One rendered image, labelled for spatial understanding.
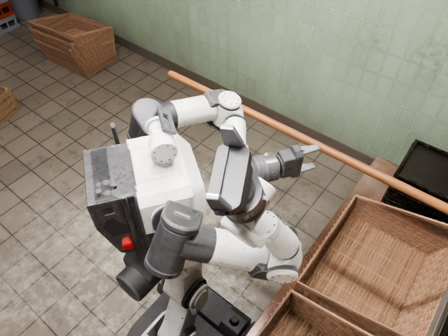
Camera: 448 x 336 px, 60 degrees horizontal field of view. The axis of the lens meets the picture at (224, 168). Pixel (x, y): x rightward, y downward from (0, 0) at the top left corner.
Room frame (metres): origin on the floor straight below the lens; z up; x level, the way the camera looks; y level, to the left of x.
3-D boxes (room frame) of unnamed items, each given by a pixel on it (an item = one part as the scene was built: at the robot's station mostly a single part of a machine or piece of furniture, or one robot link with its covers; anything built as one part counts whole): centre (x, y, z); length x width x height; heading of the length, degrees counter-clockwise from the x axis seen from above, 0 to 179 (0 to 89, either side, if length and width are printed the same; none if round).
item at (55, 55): (3.36, 1.42, 0.14); 0.56 x 0.49 x 0.28; 58
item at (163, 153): (0.70, 0.16, 1.46); 0.10 x 0.07 x 0.09; 17
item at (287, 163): (0.81, -0.17, 1.27); 0.12 x 0.10 x 0.13; 107
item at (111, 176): (0.69, 0.22, 1.26); 0.34 x 0.30 x 0.36; 17
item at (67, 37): (3.36, 1.41, 0.32); 0.56 x 0.49 x 0.28; 60
